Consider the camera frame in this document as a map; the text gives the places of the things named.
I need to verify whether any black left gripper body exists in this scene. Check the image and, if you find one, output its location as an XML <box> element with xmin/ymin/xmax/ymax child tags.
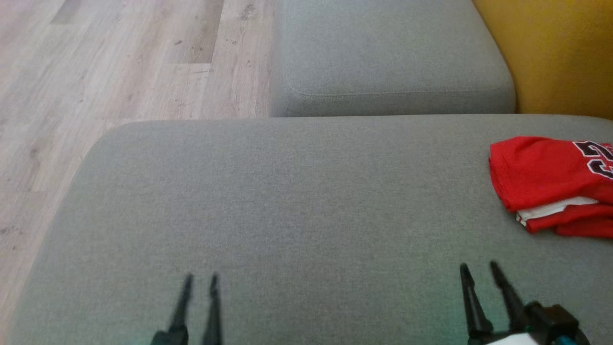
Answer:
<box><xmin>151</xmin><ymin>327</ymin><xmax>190</xmax><ymax>345</ymax></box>

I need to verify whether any large yellow sofa back cushion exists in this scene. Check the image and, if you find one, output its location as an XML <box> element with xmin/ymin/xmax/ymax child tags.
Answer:
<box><xmin>472</xmin><ymin>0</ymin><xmax>613</xmax><ymax>120</ymax></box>

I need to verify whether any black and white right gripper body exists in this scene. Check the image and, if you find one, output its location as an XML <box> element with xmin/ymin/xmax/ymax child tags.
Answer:
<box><xmin>468</xmin><ymin>306</ymin><xmax>590</xmax><ymax>345</ymax></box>

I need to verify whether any folded red and white garment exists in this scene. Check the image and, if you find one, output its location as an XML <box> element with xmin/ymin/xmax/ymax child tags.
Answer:
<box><xmin>515</xmin><ymin>195</ymin><xmax>613</xmax><ymax>239</ymax></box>

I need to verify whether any grey sofa seat cushion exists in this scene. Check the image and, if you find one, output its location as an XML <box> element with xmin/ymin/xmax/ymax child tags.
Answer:
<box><xmin>271</xmin><ymin>0</ymin><xmax>517</xmax><ymax>118</ymax></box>

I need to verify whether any large grey sofa seat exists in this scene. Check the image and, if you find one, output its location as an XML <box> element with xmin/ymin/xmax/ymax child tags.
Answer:
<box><xmin>7</xmin><ymin>114</ymin><xmax>613</xmax><ymax>345</ymax></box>

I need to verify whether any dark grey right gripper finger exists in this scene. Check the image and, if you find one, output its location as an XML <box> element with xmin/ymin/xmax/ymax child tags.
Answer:
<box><xmin>460</xmin><ymin>263</ymin><xmax>494</xmax><ymax>336</ymax></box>
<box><xmin>490</xmin><ymin>261</ymin><xmax>542</xmax><ymax>331</ymax></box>

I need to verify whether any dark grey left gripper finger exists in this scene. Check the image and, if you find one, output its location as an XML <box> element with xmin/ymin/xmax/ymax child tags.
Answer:
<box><xmin>202</xmin><ymin>274</ymin><xmax>223</xmax><ymax>345</ymax></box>
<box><xmin>170</xmin><ymin>273</ymin><xmax>193</xmax><ymax>329</ymax></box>

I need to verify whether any red and white jersey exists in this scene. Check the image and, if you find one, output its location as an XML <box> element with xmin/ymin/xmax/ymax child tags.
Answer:
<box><xmin>488</xmin><ymin>136</ymin><xmax>613</xmax><ymax>213</ymax></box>

